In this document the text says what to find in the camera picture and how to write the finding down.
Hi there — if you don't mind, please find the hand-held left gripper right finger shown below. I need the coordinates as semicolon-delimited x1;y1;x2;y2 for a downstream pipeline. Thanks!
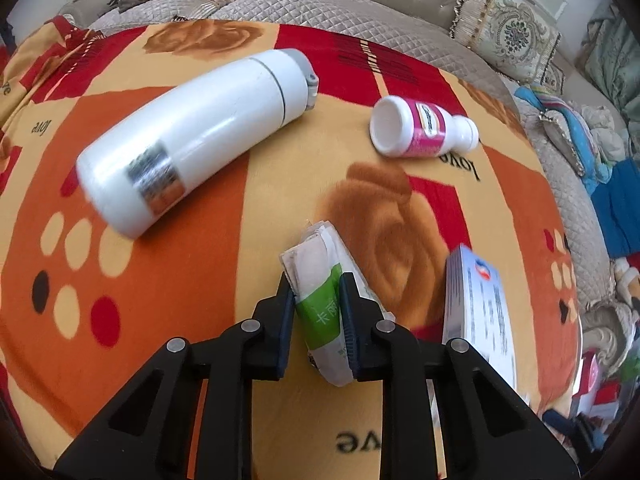
339;271;582;480

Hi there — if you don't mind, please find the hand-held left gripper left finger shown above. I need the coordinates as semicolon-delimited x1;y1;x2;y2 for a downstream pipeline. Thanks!
52;271;297;480

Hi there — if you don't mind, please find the crushed white green box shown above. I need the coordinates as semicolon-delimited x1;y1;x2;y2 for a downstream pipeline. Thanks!
278;220;396;387

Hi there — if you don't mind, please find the red orange printed blanket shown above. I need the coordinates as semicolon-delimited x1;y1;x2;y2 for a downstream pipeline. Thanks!
0;17;583;480

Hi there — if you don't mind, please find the blue white medicine box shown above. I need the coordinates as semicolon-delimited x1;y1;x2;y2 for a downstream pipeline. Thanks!
442;245;518;402

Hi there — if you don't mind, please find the small white pink-label bottle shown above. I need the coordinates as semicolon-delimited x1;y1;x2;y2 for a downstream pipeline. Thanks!
370;96;479;157

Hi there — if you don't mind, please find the white thermos bottle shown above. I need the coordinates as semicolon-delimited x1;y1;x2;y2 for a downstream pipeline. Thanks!
76;49;319;239

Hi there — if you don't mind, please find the red white box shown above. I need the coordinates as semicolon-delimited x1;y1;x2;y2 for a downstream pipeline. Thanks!
572;350;626;421

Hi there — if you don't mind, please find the plush toy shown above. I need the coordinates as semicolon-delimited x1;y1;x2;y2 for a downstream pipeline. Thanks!
611;257;640;306

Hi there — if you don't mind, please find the small quilted fringed pillow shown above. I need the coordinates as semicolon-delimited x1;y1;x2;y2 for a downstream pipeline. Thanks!
537;110;587;177

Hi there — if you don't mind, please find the blue cloth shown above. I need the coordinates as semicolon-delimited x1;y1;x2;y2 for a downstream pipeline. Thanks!
590;160;640;261

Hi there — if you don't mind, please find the colourful striped cloth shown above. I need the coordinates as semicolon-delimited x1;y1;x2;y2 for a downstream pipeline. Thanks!
515;85;616;196

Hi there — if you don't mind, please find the white crumpled cloth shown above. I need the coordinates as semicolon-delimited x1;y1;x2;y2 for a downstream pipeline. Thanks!
582;105;628;161

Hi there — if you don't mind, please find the ornate fringed cushion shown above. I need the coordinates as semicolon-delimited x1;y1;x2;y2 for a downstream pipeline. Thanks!
449;0;564;86

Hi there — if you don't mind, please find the pale green patterned curtain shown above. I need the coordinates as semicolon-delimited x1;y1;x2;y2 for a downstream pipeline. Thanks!
582;5;640;126

